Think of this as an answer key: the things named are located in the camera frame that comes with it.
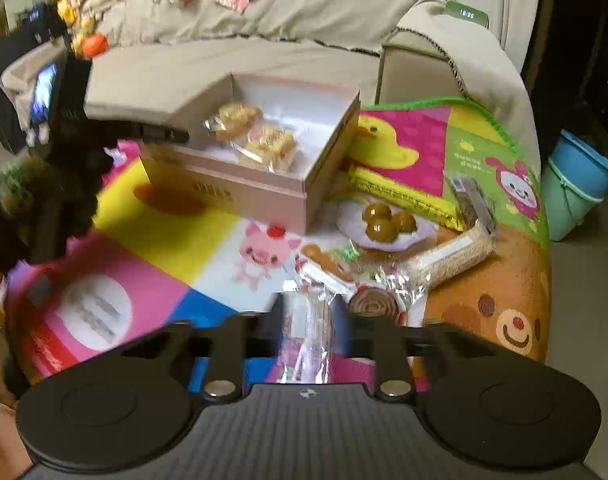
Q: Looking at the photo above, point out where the orange toy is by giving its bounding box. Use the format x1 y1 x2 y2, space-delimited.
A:
81 33 109 58

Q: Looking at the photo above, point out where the brown biscuit stick packet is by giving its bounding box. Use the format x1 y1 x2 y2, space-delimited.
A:
295 242 361 287

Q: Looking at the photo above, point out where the swirl roll cake packet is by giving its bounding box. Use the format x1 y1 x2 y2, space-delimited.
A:
345 282 429 322

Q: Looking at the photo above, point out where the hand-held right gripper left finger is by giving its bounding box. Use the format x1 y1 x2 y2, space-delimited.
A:
121 293 288 402

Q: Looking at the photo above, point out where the colourful cartoon play mat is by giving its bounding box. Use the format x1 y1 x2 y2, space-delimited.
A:
4 97 553 396

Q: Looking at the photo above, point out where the blue plastic bucket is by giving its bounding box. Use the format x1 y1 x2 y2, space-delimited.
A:
558 129 608 205

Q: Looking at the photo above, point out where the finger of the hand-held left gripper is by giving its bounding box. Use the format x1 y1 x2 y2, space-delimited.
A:
104 119 191 147

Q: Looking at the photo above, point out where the clear snack bar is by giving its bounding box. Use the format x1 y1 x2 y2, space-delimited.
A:
276 292 337 385

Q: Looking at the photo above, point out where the pink cardboard box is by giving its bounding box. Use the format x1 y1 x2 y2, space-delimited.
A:
136 72 363 234

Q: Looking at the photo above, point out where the green digital clock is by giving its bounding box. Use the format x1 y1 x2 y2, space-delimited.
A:
445 1 489 28

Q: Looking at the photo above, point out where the beige sofa throw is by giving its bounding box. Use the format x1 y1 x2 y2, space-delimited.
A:
99 0 435 57
394 0 540 161

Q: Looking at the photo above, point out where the yellow snack packet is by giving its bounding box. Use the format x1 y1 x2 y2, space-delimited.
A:
346 164 459 232

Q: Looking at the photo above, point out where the teal plastic bucket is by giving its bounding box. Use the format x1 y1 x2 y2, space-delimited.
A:
540 157 604 244

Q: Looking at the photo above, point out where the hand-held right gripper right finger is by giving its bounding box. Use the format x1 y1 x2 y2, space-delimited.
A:
333 294 530 402

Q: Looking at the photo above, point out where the dark wrapped snack bar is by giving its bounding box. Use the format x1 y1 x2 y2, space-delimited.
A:
448 172 497 237

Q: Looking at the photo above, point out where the yellow label bun packet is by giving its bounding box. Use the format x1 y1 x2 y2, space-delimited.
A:
203 101 265 142

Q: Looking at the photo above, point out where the beige curtain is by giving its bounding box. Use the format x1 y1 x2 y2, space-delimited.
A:
501 0 547 73

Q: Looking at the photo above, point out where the red label bun packet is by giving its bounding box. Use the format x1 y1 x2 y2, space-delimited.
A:
235 125 299 171

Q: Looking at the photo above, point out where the rice cracker roll packet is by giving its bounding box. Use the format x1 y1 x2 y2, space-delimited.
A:
403 220 495 289

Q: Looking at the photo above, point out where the beige sofa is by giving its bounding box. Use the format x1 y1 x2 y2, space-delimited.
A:
0 0 542 171

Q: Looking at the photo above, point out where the purple chestnut snack packet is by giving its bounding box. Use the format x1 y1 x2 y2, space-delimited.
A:
336 200 439 255

